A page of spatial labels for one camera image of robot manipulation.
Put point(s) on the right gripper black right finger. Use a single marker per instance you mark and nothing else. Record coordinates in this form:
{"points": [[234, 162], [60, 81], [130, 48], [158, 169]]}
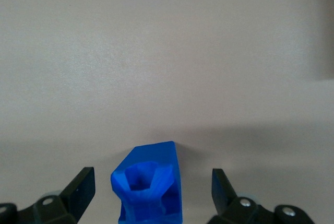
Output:
{"points": [[221, 192]]}

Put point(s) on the brown table cover sheet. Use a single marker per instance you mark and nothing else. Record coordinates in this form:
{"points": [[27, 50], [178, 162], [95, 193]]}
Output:
{"points": [[156, 38]]}

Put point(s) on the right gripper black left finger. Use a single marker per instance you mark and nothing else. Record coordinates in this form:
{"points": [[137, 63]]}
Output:
{"points": [[75, 195]]}

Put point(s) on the blue plastic insert part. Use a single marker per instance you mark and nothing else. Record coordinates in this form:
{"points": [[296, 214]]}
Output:
{"points": [[156, 156]]}

